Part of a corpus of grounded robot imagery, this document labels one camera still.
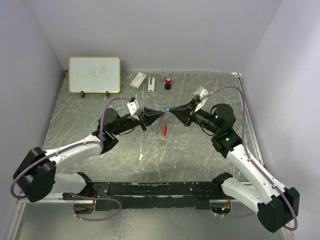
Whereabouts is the grey keyring holder red handle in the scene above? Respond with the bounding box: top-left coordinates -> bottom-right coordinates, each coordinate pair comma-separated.
156,113 -> 168,137

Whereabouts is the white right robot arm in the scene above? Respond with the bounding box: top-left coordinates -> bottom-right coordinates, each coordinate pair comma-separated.
169,99 -> 300,233

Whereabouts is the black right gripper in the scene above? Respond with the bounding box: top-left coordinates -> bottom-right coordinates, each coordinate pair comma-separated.
169,98 -> 220,134

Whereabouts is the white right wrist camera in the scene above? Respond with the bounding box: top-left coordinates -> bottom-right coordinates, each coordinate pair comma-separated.
193,86 -> 209,112

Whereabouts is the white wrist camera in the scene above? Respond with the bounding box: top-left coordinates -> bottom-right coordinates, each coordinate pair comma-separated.
126,99 -> 144,119
193,86 -> 209,112

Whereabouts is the white stapler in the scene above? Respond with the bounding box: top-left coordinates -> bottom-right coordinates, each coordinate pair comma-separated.
148,77 -> 156,93

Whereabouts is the blue tagged key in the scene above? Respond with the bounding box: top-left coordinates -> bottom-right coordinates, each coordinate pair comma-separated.
164,106 -> 172,112

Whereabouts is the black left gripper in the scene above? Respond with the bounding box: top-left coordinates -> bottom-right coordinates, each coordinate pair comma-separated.
112,105 -> 164,135

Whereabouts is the clear plastic cup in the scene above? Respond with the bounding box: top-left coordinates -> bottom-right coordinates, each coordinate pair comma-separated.
160,69 -> 169,81

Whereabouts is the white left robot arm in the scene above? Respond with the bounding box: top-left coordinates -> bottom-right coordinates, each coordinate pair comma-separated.
10,102 -> 165,203

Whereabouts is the red and black stamp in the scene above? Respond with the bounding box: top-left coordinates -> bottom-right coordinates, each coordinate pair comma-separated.
164,77 -> 172,90

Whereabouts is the small whiteboard with yellow frame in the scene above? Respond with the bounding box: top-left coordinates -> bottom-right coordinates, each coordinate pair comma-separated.
68,56 -> 121,94

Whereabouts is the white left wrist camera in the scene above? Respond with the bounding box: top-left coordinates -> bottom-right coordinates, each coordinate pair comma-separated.
126,99 -> 144,119

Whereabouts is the white and green carton box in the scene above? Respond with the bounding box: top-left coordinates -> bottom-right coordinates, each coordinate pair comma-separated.
130,72 -> 147,90

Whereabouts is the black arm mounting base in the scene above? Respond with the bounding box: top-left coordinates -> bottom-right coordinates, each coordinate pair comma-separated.
79,181 -> 227,211

